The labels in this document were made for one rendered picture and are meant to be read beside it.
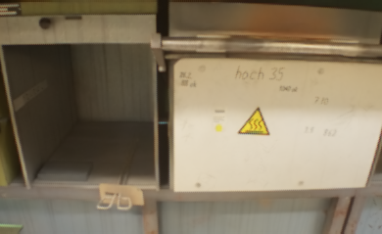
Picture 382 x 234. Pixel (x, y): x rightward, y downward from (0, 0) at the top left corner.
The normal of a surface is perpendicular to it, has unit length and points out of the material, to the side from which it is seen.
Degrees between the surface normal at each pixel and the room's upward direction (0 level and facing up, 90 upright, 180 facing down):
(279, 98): 90
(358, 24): 90
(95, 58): 90
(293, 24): 90
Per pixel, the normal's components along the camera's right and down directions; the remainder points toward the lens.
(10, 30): 0.04, 0.37
